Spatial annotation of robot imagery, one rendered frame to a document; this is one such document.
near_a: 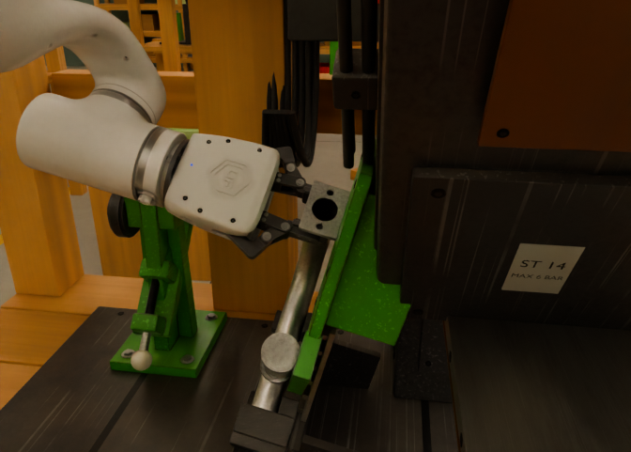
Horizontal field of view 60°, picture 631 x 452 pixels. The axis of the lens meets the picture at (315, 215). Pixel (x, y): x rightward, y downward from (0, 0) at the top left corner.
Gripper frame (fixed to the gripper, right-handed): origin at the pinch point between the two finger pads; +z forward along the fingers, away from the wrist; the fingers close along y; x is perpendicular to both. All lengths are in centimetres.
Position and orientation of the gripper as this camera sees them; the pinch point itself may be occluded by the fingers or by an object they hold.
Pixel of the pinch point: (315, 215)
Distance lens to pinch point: 58.1
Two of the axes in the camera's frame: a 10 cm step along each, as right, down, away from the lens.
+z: 9.6, 2.9, -0.3
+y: 2.8, -8.9, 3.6
